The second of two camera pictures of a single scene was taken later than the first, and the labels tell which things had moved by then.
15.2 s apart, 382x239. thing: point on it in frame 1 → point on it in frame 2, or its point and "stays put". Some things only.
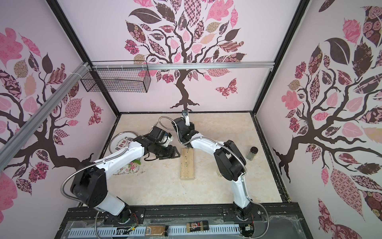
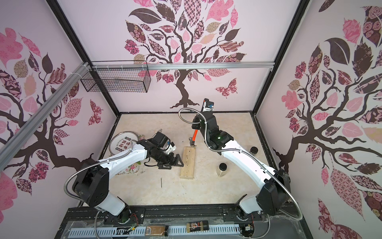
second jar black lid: [252, 151] stays put
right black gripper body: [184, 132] → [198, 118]
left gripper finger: [174, 150] → [177, 159]
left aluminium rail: [14, 143] stays put
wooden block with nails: [187, 164] stays put
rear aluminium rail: [96, 66] stays put
